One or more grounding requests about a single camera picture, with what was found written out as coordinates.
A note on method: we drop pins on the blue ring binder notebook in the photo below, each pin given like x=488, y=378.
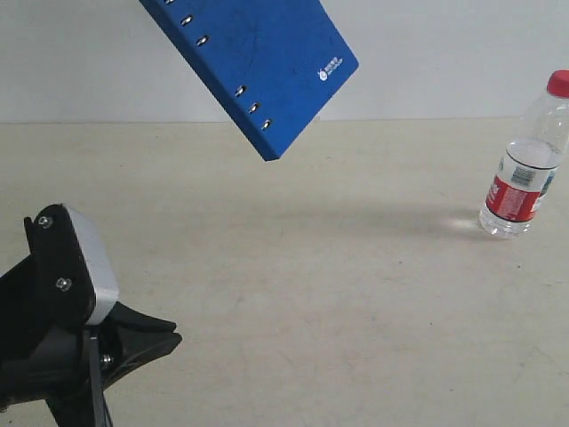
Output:
x=271, y=65

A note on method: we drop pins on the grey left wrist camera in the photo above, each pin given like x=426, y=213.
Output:
x=75, y=282

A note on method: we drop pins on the clear plastic water bottle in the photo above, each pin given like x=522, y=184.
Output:
x=531, y=158

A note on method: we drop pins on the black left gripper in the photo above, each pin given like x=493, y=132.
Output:
x=42, y=360

